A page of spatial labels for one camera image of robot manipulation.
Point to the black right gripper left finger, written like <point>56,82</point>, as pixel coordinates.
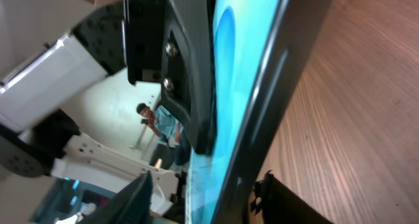
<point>130,206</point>

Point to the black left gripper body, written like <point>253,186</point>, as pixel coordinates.
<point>172,37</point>

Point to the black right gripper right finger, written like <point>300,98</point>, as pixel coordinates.
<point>279,204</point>

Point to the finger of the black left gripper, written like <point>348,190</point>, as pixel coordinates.
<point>193,104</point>

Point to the Galaxy S25 smartphone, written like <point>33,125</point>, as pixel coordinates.
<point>261,49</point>

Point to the person in blue shirt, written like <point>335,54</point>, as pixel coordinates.
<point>166,126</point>

